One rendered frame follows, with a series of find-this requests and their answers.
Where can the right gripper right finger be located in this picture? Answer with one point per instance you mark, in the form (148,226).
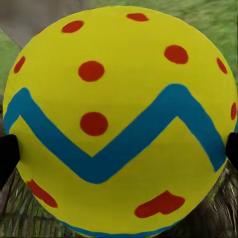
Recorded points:
(232,150)

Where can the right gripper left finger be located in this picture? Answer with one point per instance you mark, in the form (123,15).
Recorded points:
(9,157)

